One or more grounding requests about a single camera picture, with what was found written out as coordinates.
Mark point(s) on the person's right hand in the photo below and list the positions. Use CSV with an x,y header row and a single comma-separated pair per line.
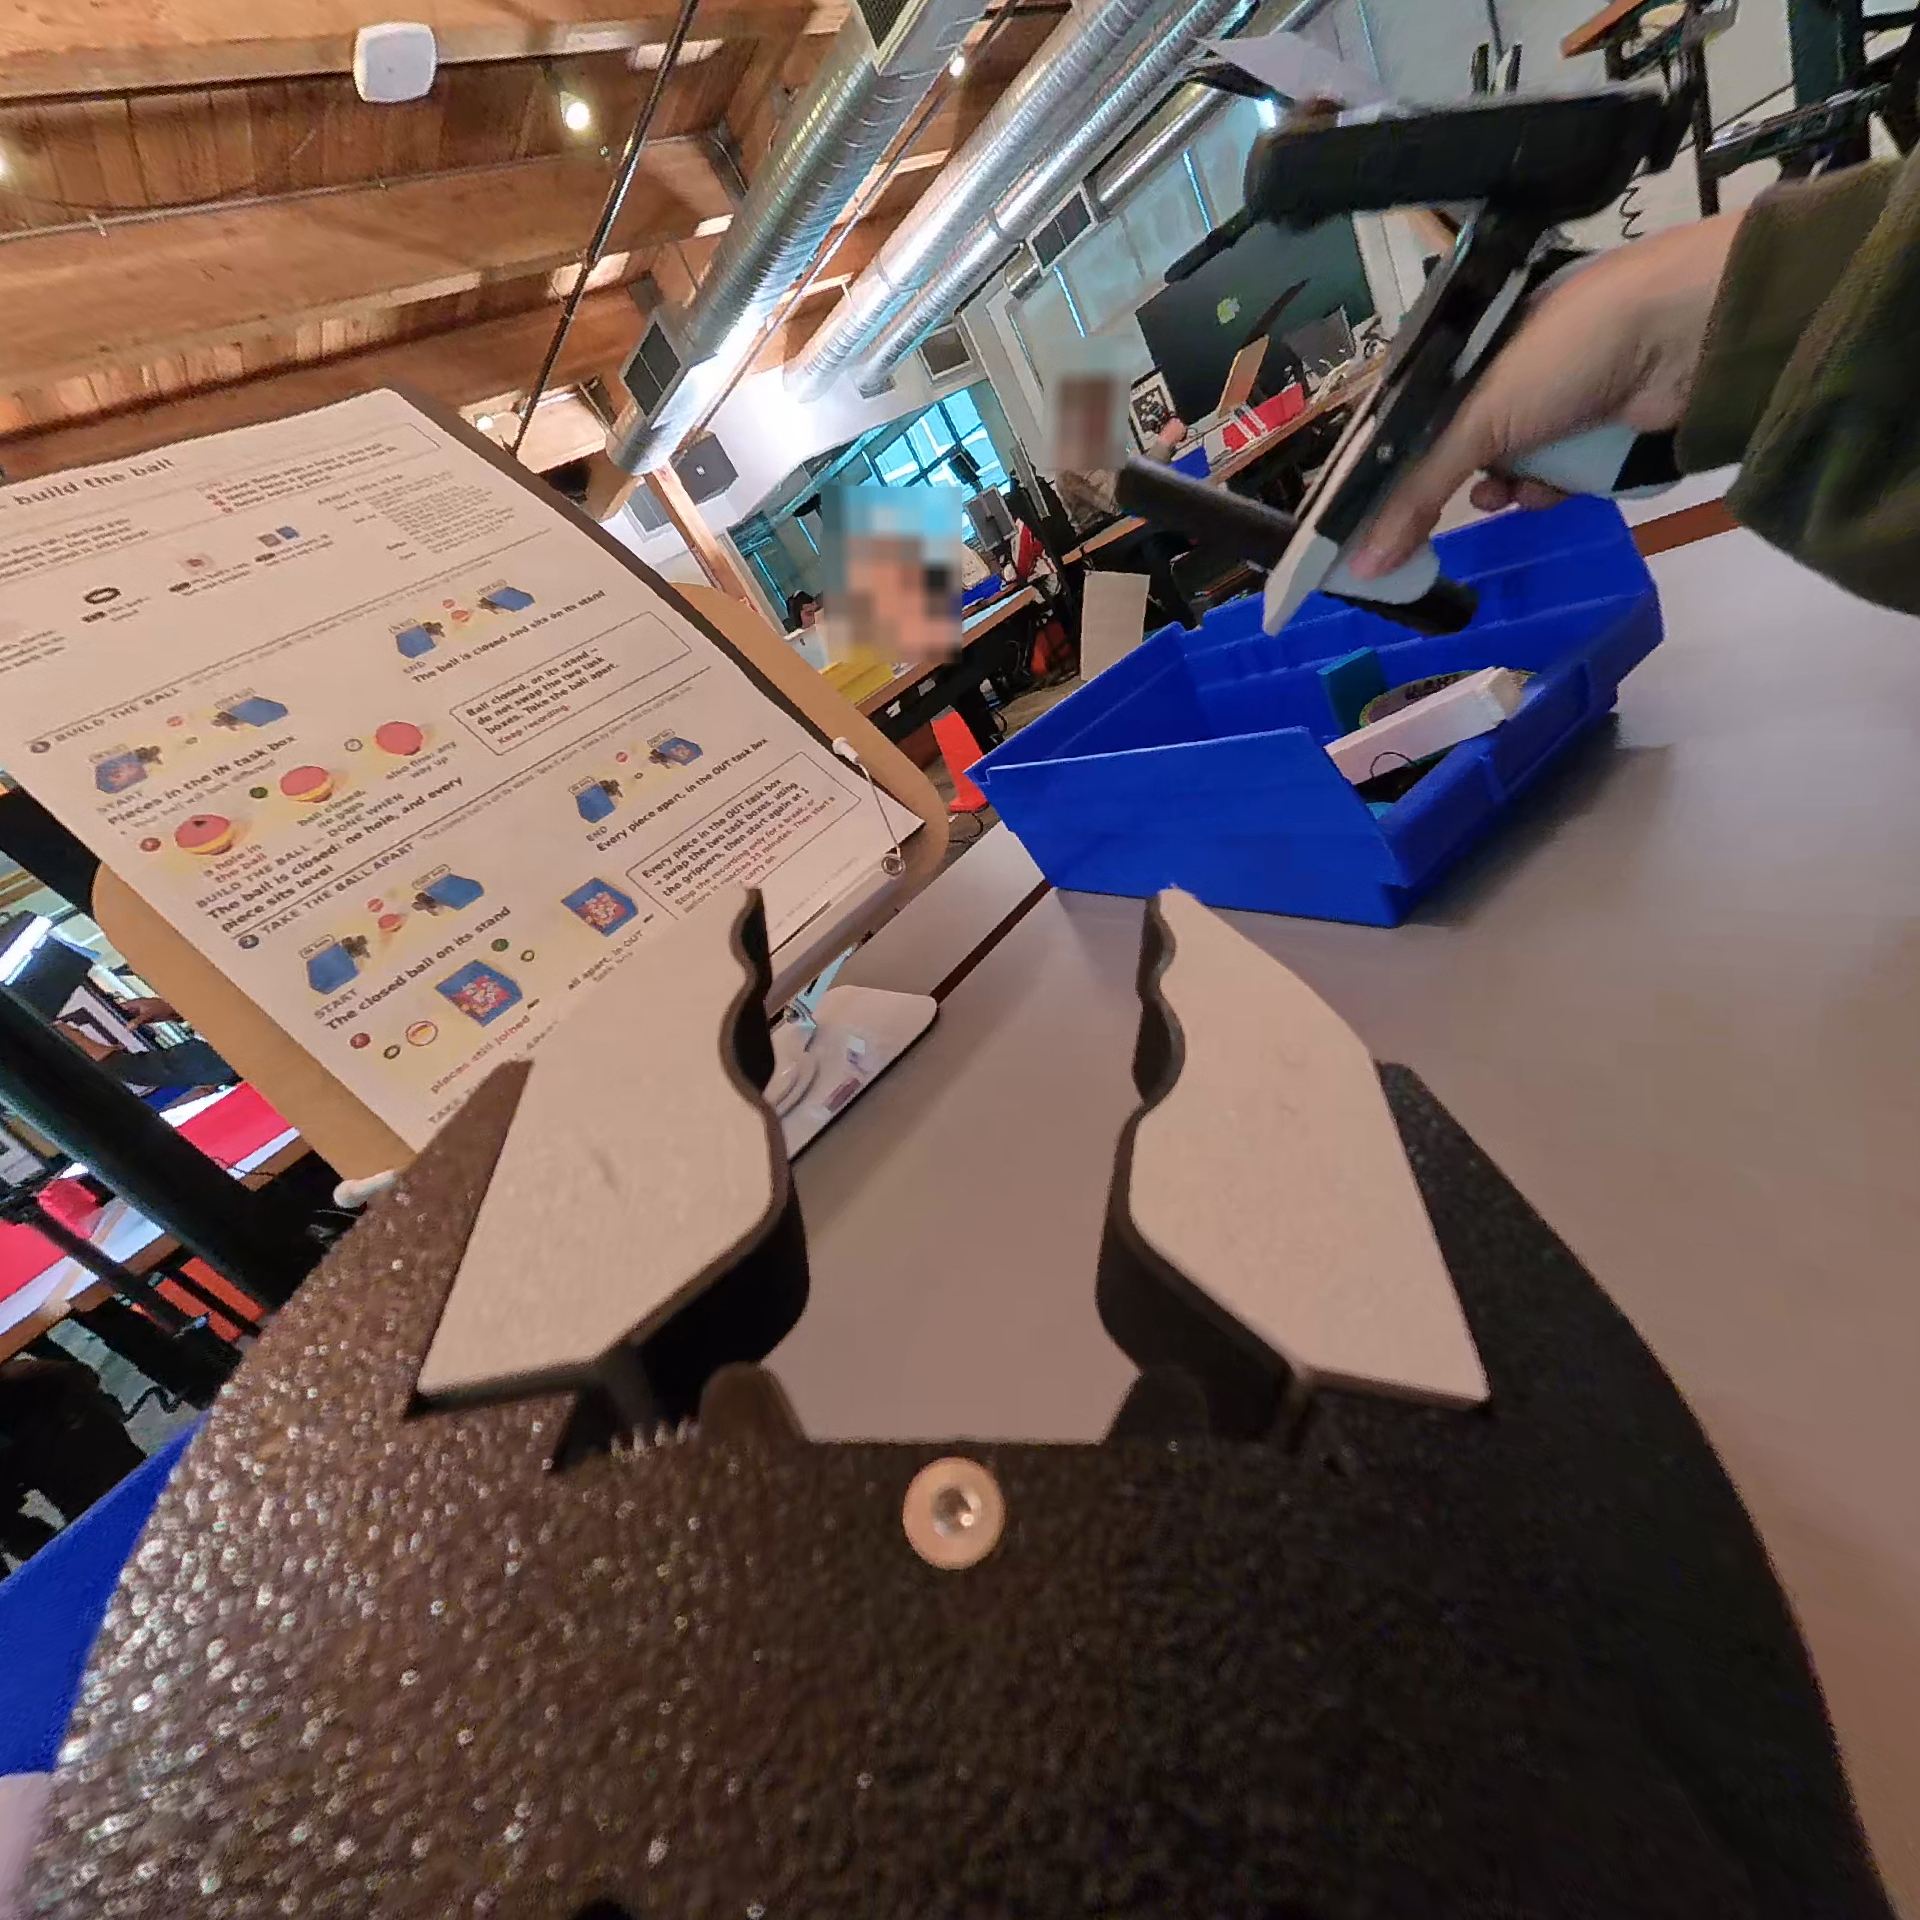
x,y
1588,360

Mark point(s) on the instruction sheet on board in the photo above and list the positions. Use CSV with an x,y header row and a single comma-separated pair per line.
x,y
840,720

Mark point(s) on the printed instruction sheet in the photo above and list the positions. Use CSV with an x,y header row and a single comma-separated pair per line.
x,y
376,675

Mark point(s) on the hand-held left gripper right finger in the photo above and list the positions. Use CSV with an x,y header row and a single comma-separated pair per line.
x,y
1290,1200

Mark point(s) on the white flat box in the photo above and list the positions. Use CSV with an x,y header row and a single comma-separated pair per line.
x,y
1425,727

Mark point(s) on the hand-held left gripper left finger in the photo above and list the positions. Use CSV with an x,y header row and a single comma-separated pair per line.
x,y
615,1200

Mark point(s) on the black monitor screen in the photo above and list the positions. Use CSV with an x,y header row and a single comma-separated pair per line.
x,y
1201,329

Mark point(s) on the white ceiling device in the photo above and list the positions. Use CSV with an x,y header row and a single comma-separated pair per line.
x,y
394,60

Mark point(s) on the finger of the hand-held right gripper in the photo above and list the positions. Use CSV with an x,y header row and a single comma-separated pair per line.
x,y
1328,517

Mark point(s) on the teal block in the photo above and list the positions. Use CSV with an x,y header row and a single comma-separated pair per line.
x,y
1348,690

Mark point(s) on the person's right forearm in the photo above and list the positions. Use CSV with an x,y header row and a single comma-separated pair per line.
x,y
1815,375

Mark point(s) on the small black speaker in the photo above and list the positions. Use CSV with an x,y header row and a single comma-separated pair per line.
x,y
705,464

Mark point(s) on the blue plastic bin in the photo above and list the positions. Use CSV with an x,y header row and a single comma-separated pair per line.
x,y
59,1620
1201,809

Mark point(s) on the silver ceiling duct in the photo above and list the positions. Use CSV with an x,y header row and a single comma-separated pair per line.
x,y
1020,164
780,224

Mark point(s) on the ceiling air vent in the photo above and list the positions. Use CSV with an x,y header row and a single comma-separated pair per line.
x,y
652,368

